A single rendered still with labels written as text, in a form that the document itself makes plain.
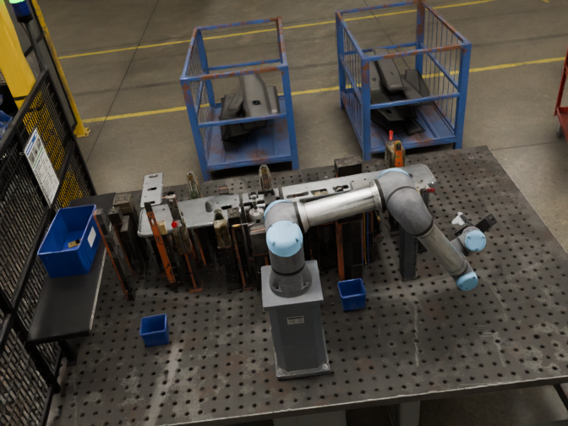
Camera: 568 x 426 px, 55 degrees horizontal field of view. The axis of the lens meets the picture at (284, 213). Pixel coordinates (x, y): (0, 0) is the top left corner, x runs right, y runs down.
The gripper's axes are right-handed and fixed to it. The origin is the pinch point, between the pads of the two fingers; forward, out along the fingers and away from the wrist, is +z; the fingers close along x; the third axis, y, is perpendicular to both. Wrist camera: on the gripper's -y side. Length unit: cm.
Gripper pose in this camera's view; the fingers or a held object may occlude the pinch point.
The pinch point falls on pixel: (470, 225)
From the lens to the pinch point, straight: 248.3
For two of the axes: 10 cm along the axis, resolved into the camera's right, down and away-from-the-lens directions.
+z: 2.2, -1.2, 9.7
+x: 6.1, 7.9, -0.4
